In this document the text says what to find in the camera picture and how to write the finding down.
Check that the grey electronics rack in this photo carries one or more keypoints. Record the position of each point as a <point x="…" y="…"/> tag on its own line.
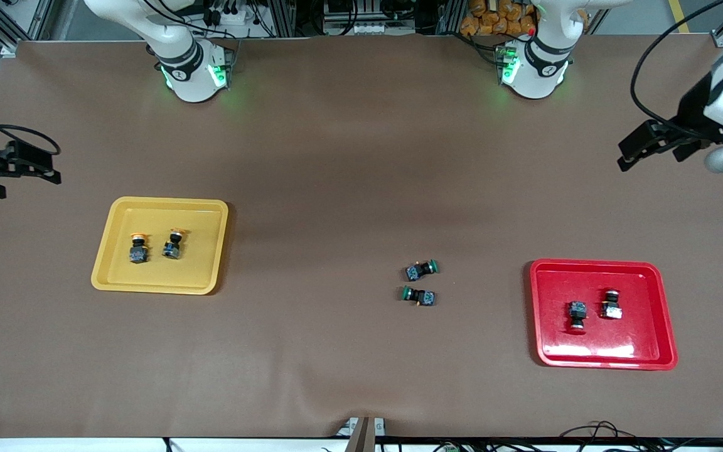
<point x="368" y="28"/>

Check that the green mushroom push button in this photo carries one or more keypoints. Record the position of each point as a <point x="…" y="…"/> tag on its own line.
<point x="414" y="273"/>
<point x="425" y="297"/>

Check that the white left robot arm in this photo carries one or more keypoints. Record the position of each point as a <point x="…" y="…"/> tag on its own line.
<point x="540" y="63"/>

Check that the metal table edge bracket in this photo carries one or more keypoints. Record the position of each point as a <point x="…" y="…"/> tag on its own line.
<point x="361" y="433"/>

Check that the red mushroom push button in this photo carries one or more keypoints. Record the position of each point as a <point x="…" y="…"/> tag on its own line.
<point x="611" y="309"/>
<point x="577" y="310"/>

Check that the orange objects pile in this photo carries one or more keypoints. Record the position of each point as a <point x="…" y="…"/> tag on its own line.
<point x="493" y="16"/>

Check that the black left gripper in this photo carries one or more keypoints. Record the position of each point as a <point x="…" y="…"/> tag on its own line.
<point x="691" y="115"/>

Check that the yellow mushroom push button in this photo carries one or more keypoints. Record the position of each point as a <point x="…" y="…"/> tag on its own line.
<point x="171" y="250"/>
<point x="138" y="253"/>

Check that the yellow plastic tray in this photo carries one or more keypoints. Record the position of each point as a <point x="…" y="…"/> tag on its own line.
<point x="198" y="270"/>

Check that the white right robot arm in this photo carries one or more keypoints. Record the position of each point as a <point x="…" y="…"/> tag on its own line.
<point x="189" y="75"/>

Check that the red plastic tray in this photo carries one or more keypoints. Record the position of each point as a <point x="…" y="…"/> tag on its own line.
<point x="587" y="346"/>

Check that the white power strip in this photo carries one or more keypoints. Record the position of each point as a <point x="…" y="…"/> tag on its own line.
<point x="230" y="16"/>

